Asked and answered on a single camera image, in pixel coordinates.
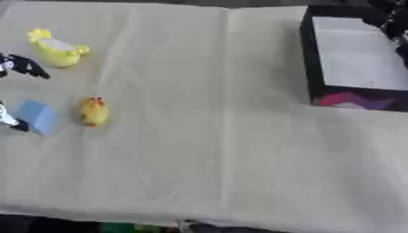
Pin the blue block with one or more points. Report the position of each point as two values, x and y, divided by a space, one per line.
38 116

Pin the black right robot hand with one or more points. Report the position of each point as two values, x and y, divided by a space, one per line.
392 18

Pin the yellow chick toy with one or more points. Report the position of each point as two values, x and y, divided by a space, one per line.
94 111

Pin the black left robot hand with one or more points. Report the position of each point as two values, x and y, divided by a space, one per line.
26 66

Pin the black box with white inside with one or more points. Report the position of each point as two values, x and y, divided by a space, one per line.
361 57

